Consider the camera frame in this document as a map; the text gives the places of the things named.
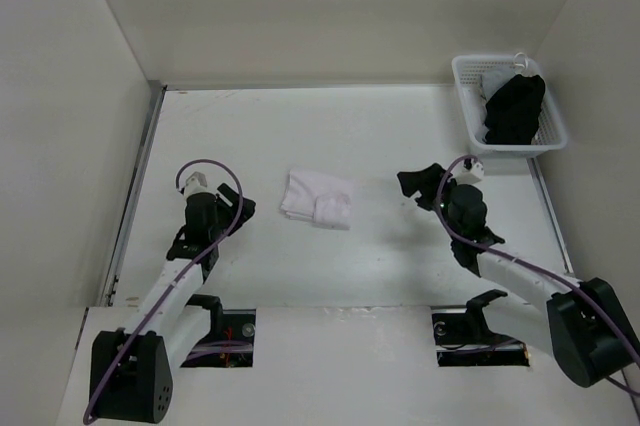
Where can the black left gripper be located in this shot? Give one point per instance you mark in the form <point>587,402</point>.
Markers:
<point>231,199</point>

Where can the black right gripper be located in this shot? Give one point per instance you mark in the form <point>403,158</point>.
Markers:
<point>423,181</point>

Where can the white tank top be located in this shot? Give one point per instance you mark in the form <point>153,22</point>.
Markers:
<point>323,200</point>

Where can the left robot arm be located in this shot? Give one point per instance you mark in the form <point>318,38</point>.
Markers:
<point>132,367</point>

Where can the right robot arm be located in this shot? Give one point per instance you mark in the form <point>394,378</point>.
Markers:
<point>580,324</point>

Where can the black tank top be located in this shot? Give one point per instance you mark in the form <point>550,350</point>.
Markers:
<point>512,114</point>

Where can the white plastic laundry basket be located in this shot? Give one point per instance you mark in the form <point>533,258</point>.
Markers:
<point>551,135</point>

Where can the grey white garment in basket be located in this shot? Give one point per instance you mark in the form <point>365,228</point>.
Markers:
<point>491,81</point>

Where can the white basket tag loop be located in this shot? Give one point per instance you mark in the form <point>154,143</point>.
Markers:
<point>521,61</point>

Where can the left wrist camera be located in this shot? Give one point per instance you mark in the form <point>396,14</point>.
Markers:
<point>196,183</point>

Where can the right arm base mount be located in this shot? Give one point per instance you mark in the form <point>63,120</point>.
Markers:
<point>463,339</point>

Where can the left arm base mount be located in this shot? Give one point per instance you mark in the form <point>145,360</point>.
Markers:
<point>209,336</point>

